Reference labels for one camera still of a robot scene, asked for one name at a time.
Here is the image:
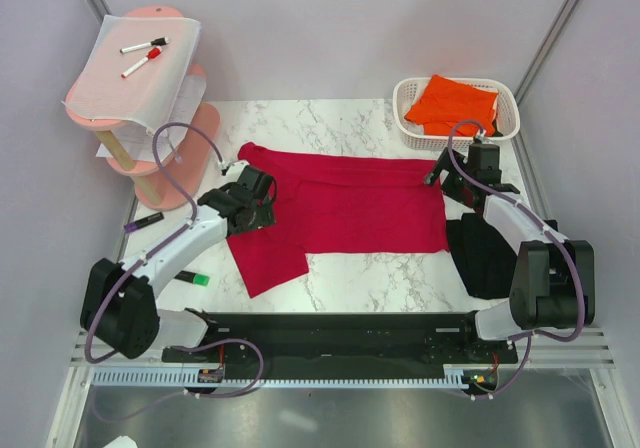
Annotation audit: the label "crumpled white paper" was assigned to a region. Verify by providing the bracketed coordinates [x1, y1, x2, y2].
[103, 436, 138, 448]

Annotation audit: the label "black capped whiteboard marker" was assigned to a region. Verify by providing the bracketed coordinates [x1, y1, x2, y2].
[119, 37, 170, 54]

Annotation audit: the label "white paper sheets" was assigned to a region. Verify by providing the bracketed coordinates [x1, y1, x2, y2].
[115, 75, 206, 163]

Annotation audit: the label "green capped marker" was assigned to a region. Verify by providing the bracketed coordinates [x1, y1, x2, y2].
[175, 270, 210, 287]

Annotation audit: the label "red capped whiteboard marker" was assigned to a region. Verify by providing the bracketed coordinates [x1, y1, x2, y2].
[121, 46, 162, 79]

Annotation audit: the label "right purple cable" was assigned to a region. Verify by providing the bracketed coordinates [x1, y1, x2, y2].
[446, 119, 586, 402]

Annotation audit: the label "red t shirt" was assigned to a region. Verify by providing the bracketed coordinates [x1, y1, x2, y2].
[228, 143, 449, 298]

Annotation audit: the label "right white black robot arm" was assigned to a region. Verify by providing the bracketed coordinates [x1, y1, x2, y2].
[424, 141, 595, 362]

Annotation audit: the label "pink tiered shelf stand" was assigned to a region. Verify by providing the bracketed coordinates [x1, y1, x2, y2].
[65, 6, 220, 211]

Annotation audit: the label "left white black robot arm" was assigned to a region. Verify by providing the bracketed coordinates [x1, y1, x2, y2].
[80, 162, 277, 364]

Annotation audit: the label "purple capped marker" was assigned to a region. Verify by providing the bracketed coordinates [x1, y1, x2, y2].
[124, 212, 164, 234]

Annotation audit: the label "orange t shirt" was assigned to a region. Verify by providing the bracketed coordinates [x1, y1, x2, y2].
[404, 75, 498, 136]

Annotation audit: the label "white mesh cloth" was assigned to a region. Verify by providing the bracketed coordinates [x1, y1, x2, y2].
[65, 15, 201, 133]

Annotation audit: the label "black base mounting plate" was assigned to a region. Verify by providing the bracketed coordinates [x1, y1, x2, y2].
[162, 313, 518, 379]

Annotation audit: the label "purple cable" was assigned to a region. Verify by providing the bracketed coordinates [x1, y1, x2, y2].
[85, 122, 266, 423]
[446, 119, 586, 402]

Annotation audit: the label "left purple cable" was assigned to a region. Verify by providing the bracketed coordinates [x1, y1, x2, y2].
[85, 122, 266, 423]

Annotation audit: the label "white slotted cable duct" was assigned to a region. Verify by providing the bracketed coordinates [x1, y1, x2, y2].
[90, 367, 469, 390]

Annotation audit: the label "aluminium frame rail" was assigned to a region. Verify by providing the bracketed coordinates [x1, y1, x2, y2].
[69, 328, 615, 369]

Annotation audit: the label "black folded t shirt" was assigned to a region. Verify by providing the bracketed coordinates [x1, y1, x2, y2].
[446, 213, 517, 300]

